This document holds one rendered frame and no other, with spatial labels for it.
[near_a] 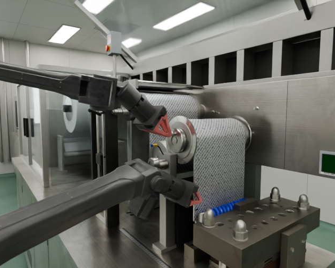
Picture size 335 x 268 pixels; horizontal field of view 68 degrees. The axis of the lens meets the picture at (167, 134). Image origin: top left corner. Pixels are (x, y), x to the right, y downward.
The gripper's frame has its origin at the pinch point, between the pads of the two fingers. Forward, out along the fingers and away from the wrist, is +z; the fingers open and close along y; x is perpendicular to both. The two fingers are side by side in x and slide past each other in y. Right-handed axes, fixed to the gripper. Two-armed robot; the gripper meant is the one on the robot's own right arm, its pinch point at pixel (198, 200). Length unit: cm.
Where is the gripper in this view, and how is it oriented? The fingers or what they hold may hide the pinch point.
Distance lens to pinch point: 77.3
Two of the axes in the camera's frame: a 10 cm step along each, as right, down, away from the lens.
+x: 4.0, -8.9, 2.2
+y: 5.9, 0.7, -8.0
